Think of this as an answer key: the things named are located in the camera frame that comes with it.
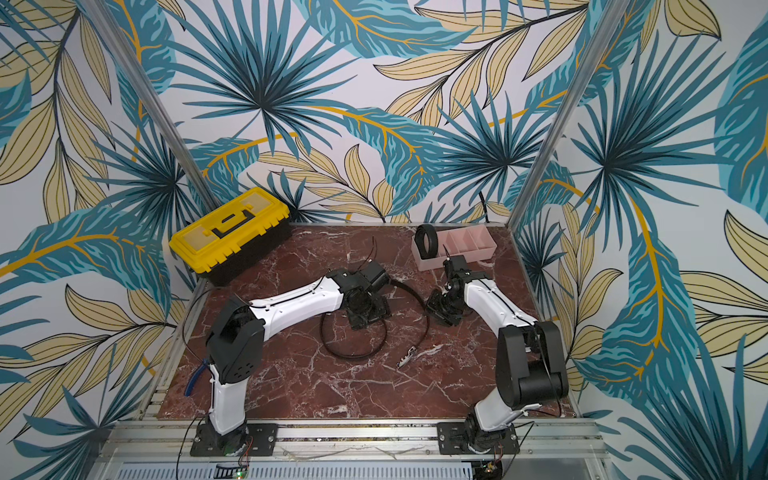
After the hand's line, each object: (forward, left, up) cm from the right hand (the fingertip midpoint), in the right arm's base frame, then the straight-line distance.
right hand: (429, 314), depth 89 cm
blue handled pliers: (-14, +66, -4) cm, 68 cm away
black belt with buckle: (+30, 0, +2) cm, 30 cm away
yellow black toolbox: (+20, +62, +11) cm, 66 cm away
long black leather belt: (-11, +8, -3) cm, 14 cm away
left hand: (-4, +14, +1) cm, 15 cm away
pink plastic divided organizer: (+31, -19, -3) cm, 36 cm away
